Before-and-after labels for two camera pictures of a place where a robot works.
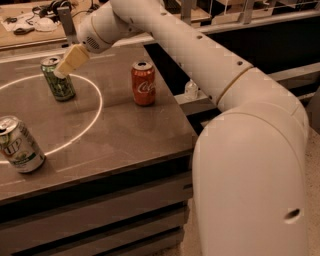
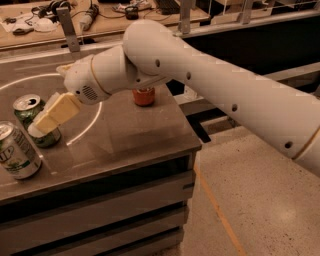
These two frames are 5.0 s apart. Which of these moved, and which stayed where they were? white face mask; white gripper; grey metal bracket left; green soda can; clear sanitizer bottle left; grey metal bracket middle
Moved: green soda can; white gripper
Stayed: grey metal bracket left; white face mask; clear sanitizer bottle left; grey metal bracket middle
